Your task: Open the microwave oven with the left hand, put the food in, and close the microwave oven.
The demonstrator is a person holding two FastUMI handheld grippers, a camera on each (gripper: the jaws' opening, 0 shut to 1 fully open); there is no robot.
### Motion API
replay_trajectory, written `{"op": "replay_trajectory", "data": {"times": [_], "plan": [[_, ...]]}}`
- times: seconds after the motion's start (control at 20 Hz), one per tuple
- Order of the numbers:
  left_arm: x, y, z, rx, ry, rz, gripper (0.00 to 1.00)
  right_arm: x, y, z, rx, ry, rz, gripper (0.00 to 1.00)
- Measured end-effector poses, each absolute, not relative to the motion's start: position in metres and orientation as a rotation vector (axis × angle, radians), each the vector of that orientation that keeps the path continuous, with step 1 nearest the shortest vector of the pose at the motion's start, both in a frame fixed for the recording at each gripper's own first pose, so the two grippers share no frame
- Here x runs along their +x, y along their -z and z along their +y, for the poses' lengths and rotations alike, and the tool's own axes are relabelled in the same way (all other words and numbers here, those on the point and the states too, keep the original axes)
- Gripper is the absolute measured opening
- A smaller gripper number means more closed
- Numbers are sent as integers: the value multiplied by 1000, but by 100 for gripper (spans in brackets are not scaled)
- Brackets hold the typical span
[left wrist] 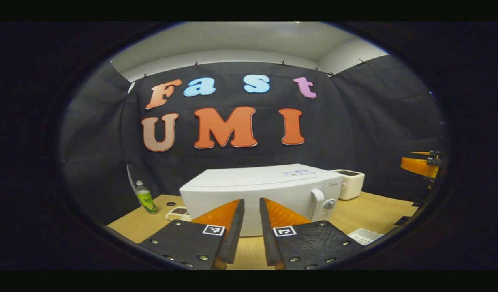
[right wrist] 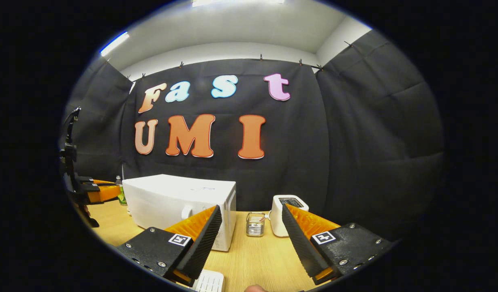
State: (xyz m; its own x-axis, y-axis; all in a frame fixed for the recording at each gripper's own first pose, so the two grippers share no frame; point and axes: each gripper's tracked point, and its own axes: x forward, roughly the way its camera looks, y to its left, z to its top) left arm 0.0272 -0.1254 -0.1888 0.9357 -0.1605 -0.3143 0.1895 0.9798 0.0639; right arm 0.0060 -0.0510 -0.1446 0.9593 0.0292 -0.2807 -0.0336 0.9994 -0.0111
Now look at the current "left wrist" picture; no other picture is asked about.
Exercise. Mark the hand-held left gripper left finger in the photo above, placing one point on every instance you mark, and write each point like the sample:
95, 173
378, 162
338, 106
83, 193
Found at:
234, 239

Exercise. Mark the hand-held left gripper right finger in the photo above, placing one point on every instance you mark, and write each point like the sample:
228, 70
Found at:
269, 243

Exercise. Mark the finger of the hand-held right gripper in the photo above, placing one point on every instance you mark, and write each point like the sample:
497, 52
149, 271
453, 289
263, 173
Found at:
415, 165
425, 153

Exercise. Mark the white microwave oven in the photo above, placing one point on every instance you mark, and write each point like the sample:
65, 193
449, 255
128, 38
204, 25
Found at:
253, 182

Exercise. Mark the brown food portion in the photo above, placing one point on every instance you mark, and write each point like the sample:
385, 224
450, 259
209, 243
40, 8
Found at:
180, 211

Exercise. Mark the white divided food tray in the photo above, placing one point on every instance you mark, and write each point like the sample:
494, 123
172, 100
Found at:
170, 213

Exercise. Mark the white toaster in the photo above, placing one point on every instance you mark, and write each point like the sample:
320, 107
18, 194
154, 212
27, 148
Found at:
352, 186

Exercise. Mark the white rectangular dish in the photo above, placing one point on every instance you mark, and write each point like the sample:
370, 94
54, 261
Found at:
364, 236

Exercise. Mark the green drink bottle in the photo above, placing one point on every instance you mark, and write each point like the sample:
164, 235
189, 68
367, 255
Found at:
146, 198

